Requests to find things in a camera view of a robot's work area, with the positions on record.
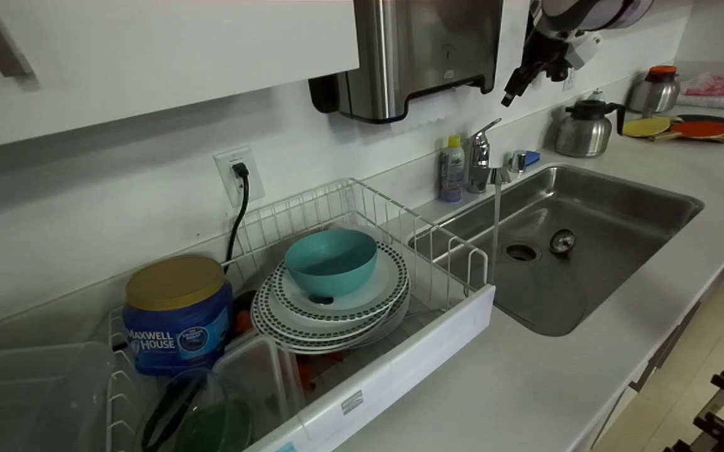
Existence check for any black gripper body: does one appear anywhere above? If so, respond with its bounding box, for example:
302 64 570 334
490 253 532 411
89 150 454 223
518 13 586 85

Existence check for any round metal sink stopper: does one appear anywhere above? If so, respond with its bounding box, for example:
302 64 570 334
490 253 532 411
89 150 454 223
548 226 581 260

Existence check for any steel carafe black lid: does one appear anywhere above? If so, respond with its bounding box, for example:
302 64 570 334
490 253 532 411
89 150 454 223
551 96 629 160

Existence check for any stainless paper towel dispenser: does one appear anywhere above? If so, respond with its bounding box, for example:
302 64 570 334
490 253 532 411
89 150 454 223
307 0 504 125

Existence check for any dish soap bottle yellow cap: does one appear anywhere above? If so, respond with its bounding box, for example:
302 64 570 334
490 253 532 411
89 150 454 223
434 134 468 205

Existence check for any yellow plate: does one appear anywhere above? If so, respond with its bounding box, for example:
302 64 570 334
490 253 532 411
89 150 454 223
619 112 676 142

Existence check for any orange plate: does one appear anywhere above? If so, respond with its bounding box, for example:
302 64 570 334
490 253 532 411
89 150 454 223
669 112 724 146

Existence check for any plastic bag red print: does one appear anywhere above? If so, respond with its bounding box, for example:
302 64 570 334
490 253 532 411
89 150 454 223
676 63 724 112

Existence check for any stainless steel sink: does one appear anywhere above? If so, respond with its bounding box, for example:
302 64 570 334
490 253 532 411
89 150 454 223
406 160 705 339

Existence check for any teal bowl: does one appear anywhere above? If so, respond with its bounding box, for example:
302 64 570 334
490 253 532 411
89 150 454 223
281 226 379 302

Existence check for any white plate black patterned rim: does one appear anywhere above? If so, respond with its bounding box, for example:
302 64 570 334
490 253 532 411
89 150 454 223
248 283 413 357
258 249 413 336

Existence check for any white dish rack tray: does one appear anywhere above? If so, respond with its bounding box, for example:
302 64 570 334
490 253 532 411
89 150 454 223
244 283 498 452

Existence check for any kitchen base cabinet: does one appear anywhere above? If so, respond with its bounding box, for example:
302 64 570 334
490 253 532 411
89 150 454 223
573 233 724 452

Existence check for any white upper cabinet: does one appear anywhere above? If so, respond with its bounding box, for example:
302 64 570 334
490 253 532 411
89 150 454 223
0 0 361 154

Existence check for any small clear plastic container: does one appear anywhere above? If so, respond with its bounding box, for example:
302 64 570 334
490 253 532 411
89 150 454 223
201 334 307 452

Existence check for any blue coffee can tan lid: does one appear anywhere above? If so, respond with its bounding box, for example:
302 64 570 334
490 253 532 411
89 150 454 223
121 253 237 378

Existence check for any green plastic lid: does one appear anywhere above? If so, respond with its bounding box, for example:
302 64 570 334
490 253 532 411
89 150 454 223
169 398 255 452

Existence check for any large clear plastic container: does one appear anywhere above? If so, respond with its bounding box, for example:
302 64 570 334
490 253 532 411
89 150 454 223
0 339 117 452

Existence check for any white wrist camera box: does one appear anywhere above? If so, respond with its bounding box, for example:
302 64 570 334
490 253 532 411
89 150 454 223
563 34 601 71

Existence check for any white wire dish rack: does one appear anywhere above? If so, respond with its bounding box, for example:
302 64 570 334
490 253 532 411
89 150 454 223
106 175 493 452

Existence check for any black power plug cable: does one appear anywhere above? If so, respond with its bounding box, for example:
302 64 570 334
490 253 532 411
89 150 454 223
220 160 253 267

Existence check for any white wall outlet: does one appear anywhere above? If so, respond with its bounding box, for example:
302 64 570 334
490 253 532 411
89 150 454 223
211 149 267 209

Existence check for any metal cabinet handle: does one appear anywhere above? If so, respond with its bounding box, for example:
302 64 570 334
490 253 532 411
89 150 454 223
0 0 43 85

